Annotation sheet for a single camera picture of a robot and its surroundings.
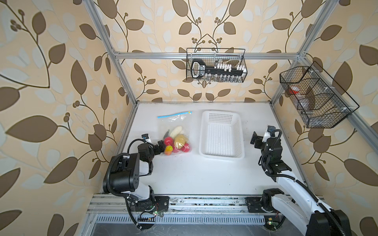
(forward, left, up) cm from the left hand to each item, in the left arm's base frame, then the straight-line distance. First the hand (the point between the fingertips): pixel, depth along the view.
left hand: (155, 141), depth 94 cm
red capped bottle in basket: (+18, -80, +30) cm, 88 cm away
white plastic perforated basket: (+9, -44, -4) cm, 45 cm away
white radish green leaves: (+9, -12, -2) cm, 15 cm away
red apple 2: (-6, -21, +3) cm, 22 cm away
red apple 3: (-6, -14, +1) cm, 16 cm away
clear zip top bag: (+19, -7, -4) cm, 21 cm away
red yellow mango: (-7, -10, +2) cm, 12 cm away
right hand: (-1, -65, +12) cm, 66 cm away
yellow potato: (-3, -17, +6) cm, 18 cm away
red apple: (-1, -9, +2) cm, 9 cm away
